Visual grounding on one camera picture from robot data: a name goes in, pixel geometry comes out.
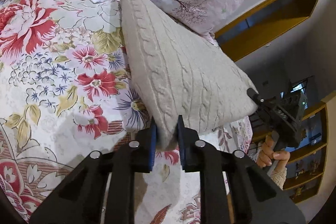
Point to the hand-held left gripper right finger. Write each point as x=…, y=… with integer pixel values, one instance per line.
x=181, y=150

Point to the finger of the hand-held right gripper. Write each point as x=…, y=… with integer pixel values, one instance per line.
x=256, y=96

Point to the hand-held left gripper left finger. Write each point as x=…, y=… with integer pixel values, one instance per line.
x=153, y=145

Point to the person's right forearm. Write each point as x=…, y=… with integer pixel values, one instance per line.
x=279, y=176

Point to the person's right hand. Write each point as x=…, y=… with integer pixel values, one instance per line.
x=266, y=155

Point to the yellow wooden shelf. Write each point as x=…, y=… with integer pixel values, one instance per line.
x=302, y=182

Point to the yellow wooden shelf unit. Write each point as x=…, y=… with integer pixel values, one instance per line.
x=288, y=3

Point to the floral bed sheet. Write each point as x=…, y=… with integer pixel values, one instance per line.
x=52, y=82

